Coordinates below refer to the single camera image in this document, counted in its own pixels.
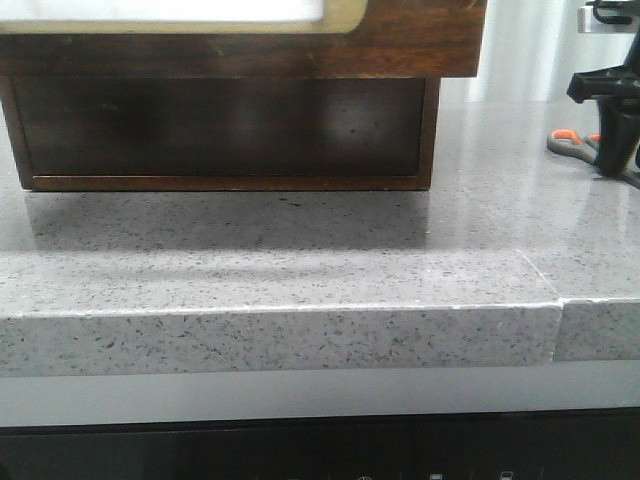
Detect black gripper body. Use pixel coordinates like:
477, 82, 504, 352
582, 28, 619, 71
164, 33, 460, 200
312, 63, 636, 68
567, 1, 639, 110

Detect dark wooden drawer cabinet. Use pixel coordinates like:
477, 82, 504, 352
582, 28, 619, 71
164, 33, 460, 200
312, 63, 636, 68
1, 76, 440, 192

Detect dark wooden drawer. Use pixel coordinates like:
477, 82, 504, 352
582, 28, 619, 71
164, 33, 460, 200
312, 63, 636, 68
1, 1, 486, 79

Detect black appliance front panel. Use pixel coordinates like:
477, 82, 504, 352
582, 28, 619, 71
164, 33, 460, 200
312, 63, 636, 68
1, 408, 639, 479

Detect white pleated curtain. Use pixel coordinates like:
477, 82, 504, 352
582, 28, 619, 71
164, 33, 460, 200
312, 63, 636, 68
463, 1, 633, 102

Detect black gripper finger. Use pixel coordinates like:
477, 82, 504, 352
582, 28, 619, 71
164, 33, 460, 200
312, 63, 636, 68
597, 98, 639, 176

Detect orange and grey scissors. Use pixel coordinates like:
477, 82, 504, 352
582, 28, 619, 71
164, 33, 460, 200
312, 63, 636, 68
546, 129, 601, 166

